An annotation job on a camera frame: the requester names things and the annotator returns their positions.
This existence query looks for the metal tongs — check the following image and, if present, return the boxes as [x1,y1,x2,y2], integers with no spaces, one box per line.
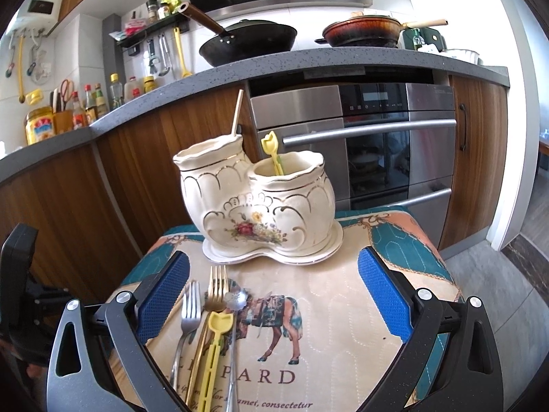
[158,34,172,77]

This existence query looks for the yellow spatula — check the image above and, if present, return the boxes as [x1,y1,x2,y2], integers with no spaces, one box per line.
[173,27,194,79]

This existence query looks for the yellow plastic fork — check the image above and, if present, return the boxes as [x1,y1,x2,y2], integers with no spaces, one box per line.
[196,311,234,412]
[260,131,284,176]

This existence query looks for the white plastic bottle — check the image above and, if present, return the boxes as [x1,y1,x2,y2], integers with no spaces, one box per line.
[124,76,143,104]

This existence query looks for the black wok with wooden handle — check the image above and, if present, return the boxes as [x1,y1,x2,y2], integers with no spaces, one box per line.
[179,2,298,67]

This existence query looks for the printed horse mat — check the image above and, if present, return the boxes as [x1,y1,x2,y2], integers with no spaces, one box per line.
[101,206,466,412]

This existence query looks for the wooden knife block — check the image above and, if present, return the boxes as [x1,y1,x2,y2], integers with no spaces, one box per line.
[54,109,74,135]

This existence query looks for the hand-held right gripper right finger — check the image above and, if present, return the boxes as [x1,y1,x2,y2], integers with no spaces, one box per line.
[357,246,504,412]

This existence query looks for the red-handled scissors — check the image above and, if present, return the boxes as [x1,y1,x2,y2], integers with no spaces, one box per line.
[60,79,74,112]

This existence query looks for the wooden cabinet door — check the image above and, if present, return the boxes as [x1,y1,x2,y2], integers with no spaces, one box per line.
[92,79,258,267]
[437,75,509,262]

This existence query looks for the silver flower-shaped spoon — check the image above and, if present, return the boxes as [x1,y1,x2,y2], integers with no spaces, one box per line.
[222,289,249,412]

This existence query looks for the black wall shelf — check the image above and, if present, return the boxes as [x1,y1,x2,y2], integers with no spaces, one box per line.
[116,11,190,49]

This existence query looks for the silver metal fork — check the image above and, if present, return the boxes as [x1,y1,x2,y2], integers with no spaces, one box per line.
[169,280,201,389]

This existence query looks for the brown lidded pan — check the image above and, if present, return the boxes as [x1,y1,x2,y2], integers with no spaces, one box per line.
[315,12,449,48]

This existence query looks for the stainless steel built-in oven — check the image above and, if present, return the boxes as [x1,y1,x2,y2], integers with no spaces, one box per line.
[250,82,456,212]

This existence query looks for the white water heater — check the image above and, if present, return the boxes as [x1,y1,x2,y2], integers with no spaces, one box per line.
[6,0,58,35]

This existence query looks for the red label sauce bottle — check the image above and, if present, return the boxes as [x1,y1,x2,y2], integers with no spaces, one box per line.
[71,91,89,130]

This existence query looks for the large yellow jar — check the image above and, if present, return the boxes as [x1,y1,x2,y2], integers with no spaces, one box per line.
[25,106,56,146]

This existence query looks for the white floral ceramic utensil holder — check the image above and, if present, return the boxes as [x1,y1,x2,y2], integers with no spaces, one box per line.
[173,134,344,265]

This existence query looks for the grey speckled kitchen countertop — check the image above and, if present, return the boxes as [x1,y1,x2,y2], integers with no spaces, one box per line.
[0,47,509,185]

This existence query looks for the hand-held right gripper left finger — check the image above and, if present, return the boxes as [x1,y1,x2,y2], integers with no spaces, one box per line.
[46,250,190,412]

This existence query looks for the gold metal fork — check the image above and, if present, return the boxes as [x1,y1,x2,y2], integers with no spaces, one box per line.
[185,265,229,408]

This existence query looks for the yellow cap oil bottle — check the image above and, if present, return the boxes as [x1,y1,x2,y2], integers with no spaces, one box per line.
[108,73,126,111]

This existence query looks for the white pot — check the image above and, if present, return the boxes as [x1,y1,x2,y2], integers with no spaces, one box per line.
[442,48,482,67]

